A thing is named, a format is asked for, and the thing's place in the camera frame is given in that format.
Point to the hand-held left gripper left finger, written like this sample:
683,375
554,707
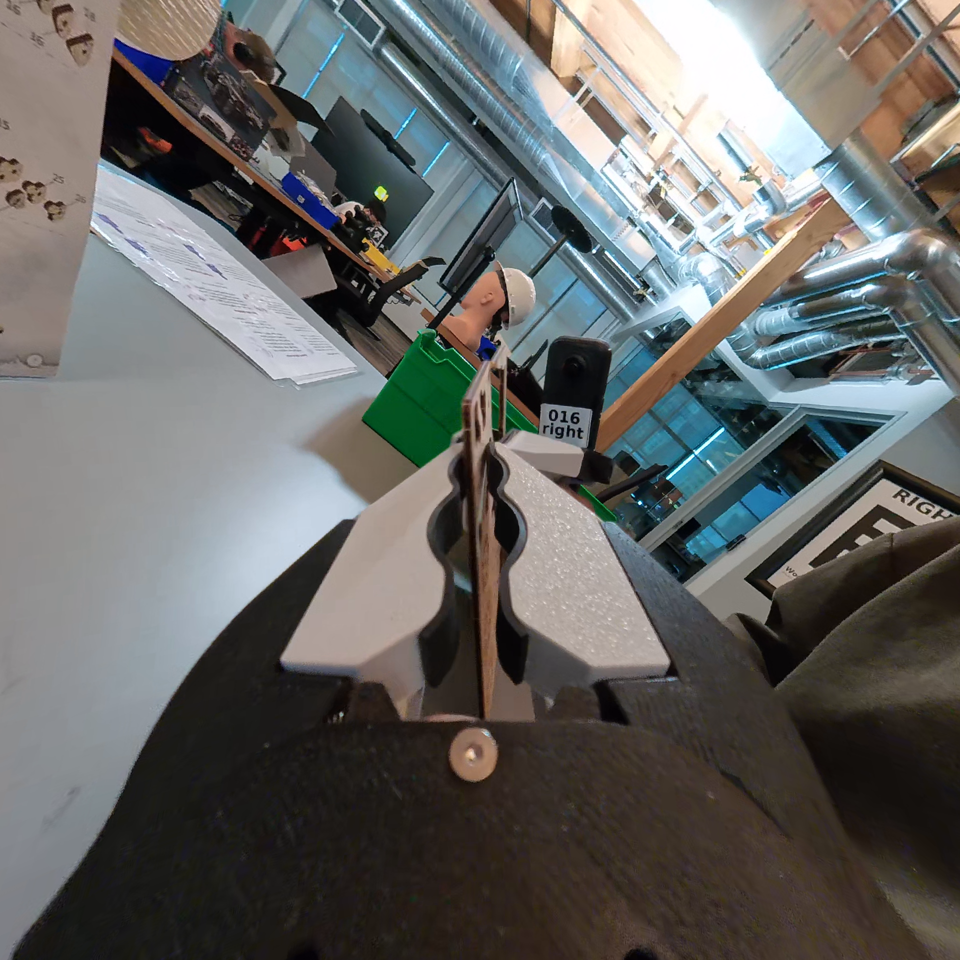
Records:
367,592

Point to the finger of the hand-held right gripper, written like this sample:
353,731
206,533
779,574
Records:
551,454

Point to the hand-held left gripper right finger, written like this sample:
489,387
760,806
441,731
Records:
585,592

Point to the wooden parts sheet with wheels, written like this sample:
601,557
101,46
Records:
487,600

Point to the grey desk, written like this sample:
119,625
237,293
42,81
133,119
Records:
187,487

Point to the white hard hat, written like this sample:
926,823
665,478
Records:
517,289

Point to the mannequin bust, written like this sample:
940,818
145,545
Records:
472,315

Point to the green plastic bin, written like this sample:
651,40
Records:
412,412

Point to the black disc stand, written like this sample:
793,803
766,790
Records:
571,225

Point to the slim black monitor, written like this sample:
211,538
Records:
480,240

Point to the black office chair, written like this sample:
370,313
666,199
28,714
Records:
390,289

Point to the grey cardboard panel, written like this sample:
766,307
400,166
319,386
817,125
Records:
300,274

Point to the black video bar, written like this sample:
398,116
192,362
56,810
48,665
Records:
390,139

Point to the large black monitor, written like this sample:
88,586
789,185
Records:
360,165

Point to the blue storage bin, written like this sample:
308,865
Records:
146,64
307,199

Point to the person's olive clothing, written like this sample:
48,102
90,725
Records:
885,712

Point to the printed paper sheets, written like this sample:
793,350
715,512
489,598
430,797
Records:
225,300

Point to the framed black white sign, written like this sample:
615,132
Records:
900,499

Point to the long wooden table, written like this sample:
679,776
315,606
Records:
225,144

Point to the black printed toy box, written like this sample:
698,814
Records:
225,97

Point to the instruction booklet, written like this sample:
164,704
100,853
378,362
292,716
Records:
45,225

